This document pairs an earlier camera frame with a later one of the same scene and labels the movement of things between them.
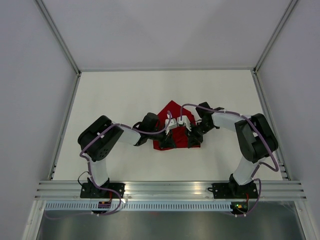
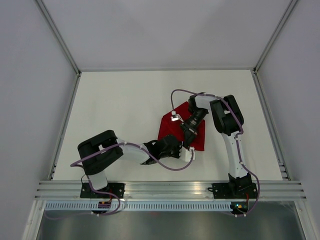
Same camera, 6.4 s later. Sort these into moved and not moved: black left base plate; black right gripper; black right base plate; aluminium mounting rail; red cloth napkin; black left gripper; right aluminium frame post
Moved: red cloth napkin; black right gripper; black left gripper
Not moved: right aluminium frame post; black left base plate; aluminium mounting rail; black right base plate
